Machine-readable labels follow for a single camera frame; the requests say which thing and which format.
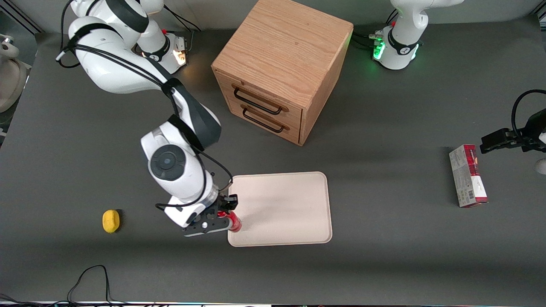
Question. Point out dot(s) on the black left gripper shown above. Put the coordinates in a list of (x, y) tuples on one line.
[(532, 130)]

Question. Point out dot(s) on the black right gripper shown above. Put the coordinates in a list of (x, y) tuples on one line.
[(221, 204)]

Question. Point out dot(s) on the red coke bottle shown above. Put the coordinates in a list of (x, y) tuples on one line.
[(236, 224)]

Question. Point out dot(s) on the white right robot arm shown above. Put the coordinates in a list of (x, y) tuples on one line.
[(170, 140)]

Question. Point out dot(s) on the cream plastic tray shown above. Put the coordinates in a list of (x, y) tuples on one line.
[(286, 209)]

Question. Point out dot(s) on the red white carton box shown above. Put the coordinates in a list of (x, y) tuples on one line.
[(467, 175)]

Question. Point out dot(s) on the yellow lemon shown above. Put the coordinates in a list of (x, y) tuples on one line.
[(111, 221)]

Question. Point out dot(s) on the wooden drawer cabinet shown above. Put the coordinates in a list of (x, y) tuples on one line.
[(281, 55)]

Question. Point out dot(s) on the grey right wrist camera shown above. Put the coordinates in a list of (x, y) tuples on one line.
[(204, 227)]

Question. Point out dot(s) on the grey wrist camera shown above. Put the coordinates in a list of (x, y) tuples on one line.
[(541, 166), (204, 227)]

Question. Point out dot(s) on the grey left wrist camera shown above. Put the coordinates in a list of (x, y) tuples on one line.
[(541, 166)]

